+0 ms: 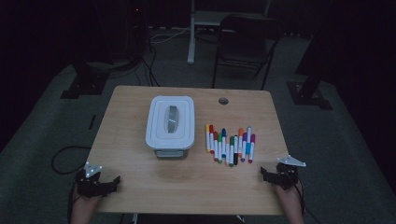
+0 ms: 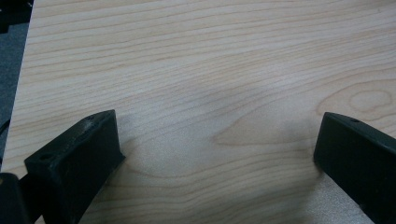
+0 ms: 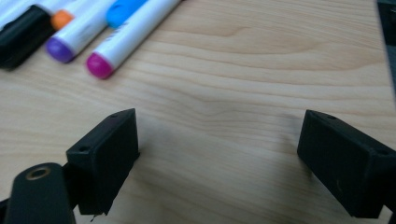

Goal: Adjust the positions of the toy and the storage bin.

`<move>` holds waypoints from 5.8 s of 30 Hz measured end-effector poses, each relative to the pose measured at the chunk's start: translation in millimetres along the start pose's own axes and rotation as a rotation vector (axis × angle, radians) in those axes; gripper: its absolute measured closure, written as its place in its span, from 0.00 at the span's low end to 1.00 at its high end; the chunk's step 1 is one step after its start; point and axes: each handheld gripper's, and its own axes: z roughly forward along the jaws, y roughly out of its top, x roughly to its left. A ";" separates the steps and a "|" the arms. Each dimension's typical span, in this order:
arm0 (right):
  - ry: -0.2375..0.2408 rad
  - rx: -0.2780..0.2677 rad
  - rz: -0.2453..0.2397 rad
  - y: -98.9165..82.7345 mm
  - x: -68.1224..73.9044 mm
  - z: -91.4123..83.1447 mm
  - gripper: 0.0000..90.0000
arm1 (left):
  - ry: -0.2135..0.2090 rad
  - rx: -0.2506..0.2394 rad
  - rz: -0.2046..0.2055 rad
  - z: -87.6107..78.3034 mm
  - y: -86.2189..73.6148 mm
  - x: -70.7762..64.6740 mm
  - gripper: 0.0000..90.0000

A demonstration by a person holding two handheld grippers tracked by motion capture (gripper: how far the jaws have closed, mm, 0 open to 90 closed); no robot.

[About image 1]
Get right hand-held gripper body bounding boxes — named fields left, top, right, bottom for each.
left=273, top=155, right=307, bottom=191

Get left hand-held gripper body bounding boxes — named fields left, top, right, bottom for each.
left=76, top=161, right=108, bottom=199

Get light blue marker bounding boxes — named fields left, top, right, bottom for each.
left=246, top=125, right=252, bottom=156

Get black marker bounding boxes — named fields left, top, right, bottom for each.
left=233, top=134, right=239, bottom=166

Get magenta marker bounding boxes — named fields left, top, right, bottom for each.
left=248, top=133, right=256, bottom=164

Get purple marker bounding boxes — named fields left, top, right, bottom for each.
left=242, top=132, right=248, bottom=162

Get peach marker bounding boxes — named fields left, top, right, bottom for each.
left=225, top=136, right=231, bottom=166

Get dark green marker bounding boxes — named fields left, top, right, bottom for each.
left=229, top=135, right=235, bottom=168

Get light green marker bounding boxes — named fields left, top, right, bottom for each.
left=217, top=133, right=223, bottom=164

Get clear grey plastic storage box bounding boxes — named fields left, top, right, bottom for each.
left=153, top=147, right=190, bottom=161

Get dark red marker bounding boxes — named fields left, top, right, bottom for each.
left=213, top=131, right=219, bottom=162

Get yellow marker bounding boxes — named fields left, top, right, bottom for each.
left=205, top=123, right=211, bottom=153

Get white container lid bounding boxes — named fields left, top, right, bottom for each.
left=145, top=95, right=196, bottom=151

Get person's left hand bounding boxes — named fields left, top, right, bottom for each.
left=72, top=193, right=102, bottom=213

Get person's right hand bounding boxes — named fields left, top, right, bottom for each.
left=275, top=181, right=304, bottom=205

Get black stand with base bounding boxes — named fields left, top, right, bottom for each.
left=286, top=31, right=333, bottom=110
left=60, top=60, right=110, bottom=100

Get black folding chair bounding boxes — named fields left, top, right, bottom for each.
left=212, top=13, right=286, bottom=91

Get dark equipment tower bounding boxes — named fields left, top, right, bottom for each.
left=122, top=0, right=149, bottom=62

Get right hand-held gripper cable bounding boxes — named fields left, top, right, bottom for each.
left=290, top=172, right=321, bottom=224

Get black looped floor cable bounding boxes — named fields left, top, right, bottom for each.
left=50, top=145, right=92, bottom=175

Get black floor cables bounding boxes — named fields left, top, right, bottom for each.
left=108, top=43, right=162, bottom=88

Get white desk frame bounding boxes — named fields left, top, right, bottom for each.
left=186, top=0, right=273, bottom=65

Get white floor cable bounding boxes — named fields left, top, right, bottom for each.
left=149, top=27, right=191, bottom=44

